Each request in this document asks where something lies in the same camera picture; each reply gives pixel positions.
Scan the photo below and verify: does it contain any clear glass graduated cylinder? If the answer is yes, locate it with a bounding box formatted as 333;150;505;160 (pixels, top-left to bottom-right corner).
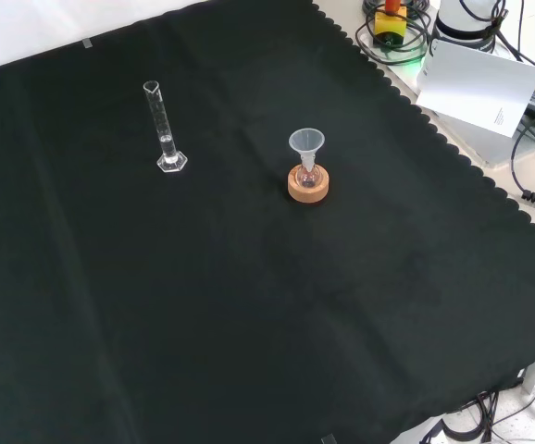
142;80;189;175

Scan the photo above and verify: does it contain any small round-bottom glass flask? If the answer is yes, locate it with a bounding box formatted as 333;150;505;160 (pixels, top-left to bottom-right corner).
294;159;320;190

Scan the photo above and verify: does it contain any black bench cloth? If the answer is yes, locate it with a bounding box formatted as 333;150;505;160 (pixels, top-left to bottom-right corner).
0;0;535;444

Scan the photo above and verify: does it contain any clear plastic funnel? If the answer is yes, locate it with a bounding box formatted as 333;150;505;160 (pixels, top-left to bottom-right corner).
288;129;327;170

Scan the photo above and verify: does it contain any yellow stop button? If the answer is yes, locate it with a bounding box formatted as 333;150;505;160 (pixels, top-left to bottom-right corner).
372;0;409;49

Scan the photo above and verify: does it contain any cork ring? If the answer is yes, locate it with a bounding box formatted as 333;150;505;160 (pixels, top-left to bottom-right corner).
287;165;331;205

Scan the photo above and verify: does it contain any black cable loop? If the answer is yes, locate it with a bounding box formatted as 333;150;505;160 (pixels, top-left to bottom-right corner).
354;0;435;67

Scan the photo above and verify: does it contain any green cable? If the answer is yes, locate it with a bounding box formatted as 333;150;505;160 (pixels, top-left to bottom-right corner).
378;40;430;67

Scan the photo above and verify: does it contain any black cable bundle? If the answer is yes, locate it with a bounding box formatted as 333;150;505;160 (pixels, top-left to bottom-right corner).
418;388;535;444

